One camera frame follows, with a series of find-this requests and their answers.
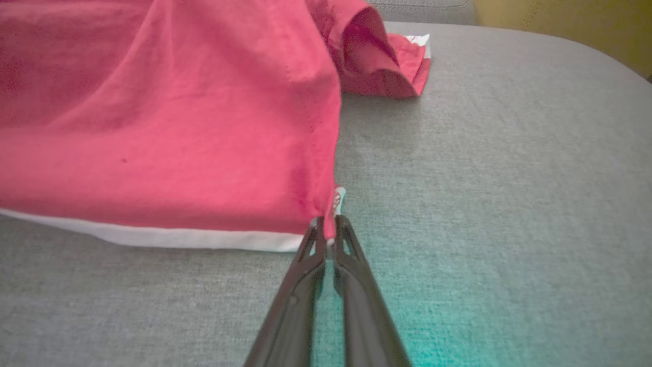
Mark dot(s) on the red shorts with white band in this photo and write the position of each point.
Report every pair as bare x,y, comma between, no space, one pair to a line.
153,127

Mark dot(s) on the large grey sofa seat cushion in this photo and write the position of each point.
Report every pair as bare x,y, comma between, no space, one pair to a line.
509,204

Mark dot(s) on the yellow sofa back cushion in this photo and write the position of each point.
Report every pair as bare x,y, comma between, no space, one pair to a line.
570,25

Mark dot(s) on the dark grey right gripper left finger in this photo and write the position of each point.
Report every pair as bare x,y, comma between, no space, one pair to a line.
293,316

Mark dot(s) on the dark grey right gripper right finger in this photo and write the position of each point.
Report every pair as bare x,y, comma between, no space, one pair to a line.
367,326

